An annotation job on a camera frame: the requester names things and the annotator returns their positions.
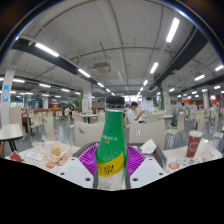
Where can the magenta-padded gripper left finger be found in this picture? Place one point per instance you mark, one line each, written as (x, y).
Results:
(76, 172)

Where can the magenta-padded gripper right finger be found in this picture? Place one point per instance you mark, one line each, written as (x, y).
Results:
(147, 172)

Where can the green drink bottle yellow label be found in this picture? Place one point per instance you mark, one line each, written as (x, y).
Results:
(111, 146)

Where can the white napkin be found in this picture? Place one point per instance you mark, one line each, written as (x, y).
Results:
(148, 147)

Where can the crumpled food wrapper bag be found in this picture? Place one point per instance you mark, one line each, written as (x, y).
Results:
(56, 152)

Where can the printed sticker sheet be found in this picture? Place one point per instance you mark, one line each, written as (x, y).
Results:
(186, 164)

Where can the beige chairs group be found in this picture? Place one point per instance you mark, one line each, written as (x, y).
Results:
(88, 131)

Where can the red paper cup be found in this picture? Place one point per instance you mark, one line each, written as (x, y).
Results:
(194, 144)

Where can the person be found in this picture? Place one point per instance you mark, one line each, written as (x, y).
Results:
(132, 115)

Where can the ceiling air conditioner unit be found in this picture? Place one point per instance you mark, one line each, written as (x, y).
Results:
(101, 68)

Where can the ceiling strip lights group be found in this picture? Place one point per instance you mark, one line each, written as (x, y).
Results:
(172, 30)

